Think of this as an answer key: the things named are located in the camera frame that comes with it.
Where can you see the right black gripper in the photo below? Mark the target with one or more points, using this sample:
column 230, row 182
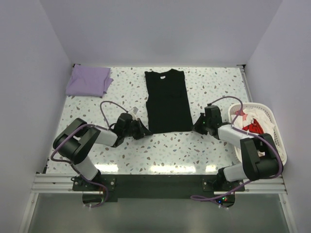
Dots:
column 197, row 126

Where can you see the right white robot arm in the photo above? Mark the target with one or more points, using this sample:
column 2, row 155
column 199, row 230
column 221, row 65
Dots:
column 260, row 158

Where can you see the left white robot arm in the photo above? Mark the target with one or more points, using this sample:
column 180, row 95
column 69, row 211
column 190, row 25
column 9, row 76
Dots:
column 74, row 143

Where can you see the black t shirt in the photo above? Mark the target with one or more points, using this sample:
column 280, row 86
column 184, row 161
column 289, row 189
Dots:
column 167, row 105

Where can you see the folded purple t shirt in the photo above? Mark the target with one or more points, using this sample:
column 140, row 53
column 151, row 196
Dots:
column 89, row 81

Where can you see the white red print t shirt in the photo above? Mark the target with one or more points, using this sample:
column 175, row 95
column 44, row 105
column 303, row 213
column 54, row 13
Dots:
column 257, row 121

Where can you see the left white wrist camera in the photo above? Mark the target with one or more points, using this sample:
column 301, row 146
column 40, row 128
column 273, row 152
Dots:
column 133, row 113

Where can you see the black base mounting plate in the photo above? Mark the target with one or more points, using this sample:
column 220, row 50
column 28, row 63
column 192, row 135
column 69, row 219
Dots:
column 115, row 187

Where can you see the aluminium frame rail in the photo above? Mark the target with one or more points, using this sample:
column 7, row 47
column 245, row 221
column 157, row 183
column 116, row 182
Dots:
column 61, row 183

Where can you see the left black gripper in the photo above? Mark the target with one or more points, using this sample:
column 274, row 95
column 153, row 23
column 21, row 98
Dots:
column 141, row 133

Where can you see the white laundry basket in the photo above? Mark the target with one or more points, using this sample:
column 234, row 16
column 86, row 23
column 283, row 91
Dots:
column 267, row 126

